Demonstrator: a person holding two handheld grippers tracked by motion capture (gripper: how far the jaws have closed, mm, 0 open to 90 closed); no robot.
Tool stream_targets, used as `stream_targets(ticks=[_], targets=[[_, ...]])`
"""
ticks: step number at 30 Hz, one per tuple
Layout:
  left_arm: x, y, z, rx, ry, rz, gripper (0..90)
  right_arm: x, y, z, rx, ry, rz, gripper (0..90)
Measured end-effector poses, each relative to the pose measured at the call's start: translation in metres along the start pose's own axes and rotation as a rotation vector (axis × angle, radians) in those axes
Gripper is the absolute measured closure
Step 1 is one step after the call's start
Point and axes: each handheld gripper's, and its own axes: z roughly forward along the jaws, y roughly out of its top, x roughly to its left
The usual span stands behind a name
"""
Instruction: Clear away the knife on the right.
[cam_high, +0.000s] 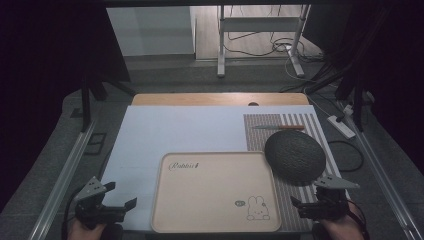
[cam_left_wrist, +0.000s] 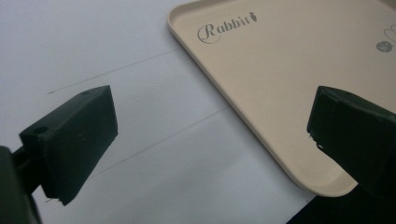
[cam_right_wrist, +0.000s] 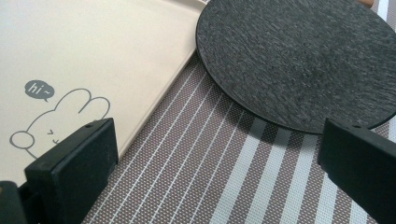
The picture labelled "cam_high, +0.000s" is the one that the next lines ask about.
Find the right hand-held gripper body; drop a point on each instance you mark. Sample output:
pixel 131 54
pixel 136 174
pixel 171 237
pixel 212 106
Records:
pixel 328 206

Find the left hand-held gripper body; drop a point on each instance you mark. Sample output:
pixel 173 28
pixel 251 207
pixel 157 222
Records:
pixel 89 209

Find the person's left hand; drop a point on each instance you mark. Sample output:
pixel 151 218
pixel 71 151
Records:
pixel 85 233

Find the person's right hand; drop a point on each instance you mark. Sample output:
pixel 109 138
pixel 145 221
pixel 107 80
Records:
pixel 345 228

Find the dark textured round bowl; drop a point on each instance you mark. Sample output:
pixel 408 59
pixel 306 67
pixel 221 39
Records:
pixel 295 160

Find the grey striped placemat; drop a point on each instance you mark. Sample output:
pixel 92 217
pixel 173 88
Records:
pixel 260 133

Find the white power strip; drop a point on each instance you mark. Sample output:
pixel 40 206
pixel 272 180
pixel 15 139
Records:
pixel 340 126

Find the beige tray with rabbit print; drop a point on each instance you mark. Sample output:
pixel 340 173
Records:
pixel 213 193

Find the white table board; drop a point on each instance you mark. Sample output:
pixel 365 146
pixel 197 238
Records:
pixel 180 130

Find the black metal stand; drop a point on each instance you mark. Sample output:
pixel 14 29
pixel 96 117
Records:
pixel 357 100
pixel 86 100

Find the white plug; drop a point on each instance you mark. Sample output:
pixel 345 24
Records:
pixel 348 110

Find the wooden table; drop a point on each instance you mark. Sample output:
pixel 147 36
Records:
pixel 200 99

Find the aluminium rail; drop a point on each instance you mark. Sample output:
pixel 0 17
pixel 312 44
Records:
pixel 383 173
pixel 63 180

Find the white metal desk frame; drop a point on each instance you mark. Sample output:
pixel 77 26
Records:
pixel 260 24

